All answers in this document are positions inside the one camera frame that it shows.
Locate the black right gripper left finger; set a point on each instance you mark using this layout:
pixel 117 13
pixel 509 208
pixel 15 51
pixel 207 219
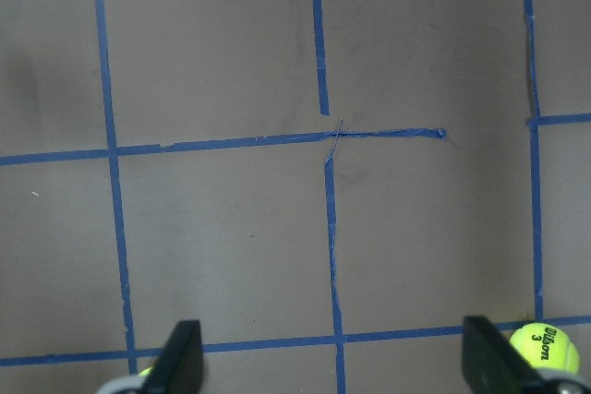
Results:
pixel 178 369

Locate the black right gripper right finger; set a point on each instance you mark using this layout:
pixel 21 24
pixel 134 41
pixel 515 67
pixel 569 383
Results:
pixel 490 364

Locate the tennis ball centre back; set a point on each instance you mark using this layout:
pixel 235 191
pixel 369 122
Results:
pixel 145 372

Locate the Wilson 3 tennis ball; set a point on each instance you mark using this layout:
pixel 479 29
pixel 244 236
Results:
pixel 546 346

